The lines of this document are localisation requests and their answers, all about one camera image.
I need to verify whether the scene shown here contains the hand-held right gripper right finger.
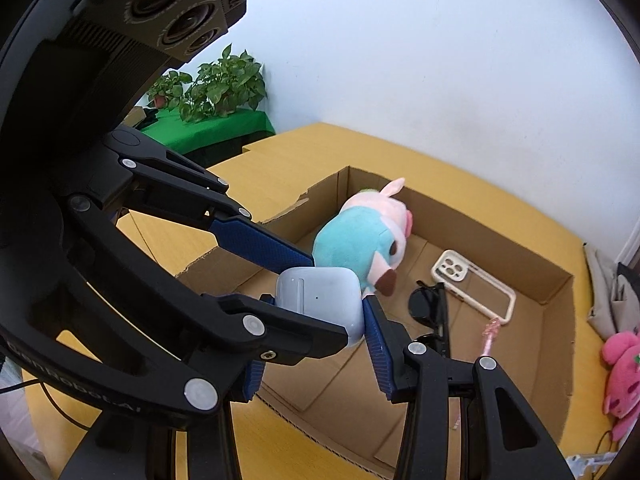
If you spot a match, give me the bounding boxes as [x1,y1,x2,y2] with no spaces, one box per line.
[362,297,576,480]

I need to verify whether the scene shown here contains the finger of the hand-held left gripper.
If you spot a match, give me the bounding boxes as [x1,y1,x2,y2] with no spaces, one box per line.
[57,192,350,411]
[102,129,316,276]

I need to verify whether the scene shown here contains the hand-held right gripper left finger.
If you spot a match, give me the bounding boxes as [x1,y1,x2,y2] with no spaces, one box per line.
[60,360,267,480]

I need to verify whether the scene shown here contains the white earbuds case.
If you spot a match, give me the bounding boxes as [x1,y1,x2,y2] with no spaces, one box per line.
[275,266,368,347]

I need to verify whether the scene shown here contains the black sunglasses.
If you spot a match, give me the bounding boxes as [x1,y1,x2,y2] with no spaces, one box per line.
[407,281,452,358]

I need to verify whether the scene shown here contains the pink pig plush toy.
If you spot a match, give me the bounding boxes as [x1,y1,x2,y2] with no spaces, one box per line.
[312,177,413,296]

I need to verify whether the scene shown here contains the pink pen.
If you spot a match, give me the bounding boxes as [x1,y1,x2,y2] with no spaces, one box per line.
[480,319,501,358]

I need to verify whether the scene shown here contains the white phone case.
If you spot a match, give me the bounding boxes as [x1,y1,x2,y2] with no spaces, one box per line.
[431,249,516,325]

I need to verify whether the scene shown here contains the brown cardboard box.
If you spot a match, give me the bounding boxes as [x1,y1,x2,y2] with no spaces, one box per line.
[172,164,576,480]

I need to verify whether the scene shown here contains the small potted green plant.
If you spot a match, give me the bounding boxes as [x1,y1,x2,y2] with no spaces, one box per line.
[147,71,193,108]

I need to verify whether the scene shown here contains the green cloth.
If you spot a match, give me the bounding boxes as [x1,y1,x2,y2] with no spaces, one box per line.
[142,107,277,156]

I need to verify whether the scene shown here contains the large potted green plant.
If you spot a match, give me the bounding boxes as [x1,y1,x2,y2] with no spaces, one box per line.
[177,44,268,123]

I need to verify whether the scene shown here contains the grey cloth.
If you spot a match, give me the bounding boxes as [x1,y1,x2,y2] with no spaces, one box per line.
[584,242,640,341]

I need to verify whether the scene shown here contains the white phone stand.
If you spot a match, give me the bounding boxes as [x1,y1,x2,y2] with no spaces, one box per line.
[565,452,621,478]

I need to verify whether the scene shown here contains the pink bear plush toy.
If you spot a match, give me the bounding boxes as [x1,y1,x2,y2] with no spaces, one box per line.
[600,330,640,441]

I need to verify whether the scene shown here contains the thin black cable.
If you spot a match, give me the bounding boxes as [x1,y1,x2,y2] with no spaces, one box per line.
[0,379,92,431]

